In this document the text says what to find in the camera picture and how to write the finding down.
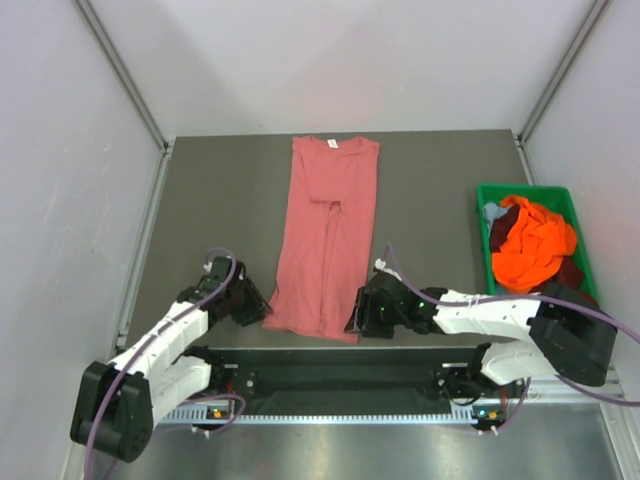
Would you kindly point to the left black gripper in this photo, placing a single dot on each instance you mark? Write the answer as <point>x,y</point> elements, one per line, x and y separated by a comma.
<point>256,307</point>

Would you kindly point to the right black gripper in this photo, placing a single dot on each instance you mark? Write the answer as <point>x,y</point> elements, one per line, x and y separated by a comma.
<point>372,327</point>

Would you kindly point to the pink t shirt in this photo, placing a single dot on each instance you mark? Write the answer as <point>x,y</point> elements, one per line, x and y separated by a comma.
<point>327,236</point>

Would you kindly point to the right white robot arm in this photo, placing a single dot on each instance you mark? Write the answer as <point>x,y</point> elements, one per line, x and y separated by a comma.
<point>554,333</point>

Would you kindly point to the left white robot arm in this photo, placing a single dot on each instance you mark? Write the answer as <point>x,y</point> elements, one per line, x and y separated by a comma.
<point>120,402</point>

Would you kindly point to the light blue t shirt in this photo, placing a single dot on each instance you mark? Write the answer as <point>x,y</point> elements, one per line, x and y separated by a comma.
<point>491,212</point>

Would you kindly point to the orange t shirt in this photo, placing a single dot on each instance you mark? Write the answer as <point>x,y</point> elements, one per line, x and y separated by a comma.
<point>535,247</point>

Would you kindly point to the maroon t shirt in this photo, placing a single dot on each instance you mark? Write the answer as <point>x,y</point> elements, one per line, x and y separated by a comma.
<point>570,273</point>

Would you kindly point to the green plastic bin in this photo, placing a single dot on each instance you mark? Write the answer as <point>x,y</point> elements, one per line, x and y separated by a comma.
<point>556,199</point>

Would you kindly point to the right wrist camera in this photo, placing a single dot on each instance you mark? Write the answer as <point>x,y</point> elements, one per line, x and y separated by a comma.
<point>380,265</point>

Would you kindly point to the grey slotted cable duct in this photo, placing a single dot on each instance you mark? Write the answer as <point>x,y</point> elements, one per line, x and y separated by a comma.
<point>217,415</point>

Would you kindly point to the aluminium front rail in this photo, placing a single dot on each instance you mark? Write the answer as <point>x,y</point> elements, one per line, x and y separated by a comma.
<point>600,390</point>

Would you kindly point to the left aluminium frame post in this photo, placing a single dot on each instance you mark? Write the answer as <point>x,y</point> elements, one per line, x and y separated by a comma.
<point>101,36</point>

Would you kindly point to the aluminium frame post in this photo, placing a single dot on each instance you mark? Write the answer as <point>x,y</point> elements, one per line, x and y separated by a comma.
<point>101,36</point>
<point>580,38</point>

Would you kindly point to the right aluminium frame post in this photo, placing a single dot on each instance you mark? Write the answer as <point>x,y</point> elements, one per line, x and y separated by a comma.
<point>580,38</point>

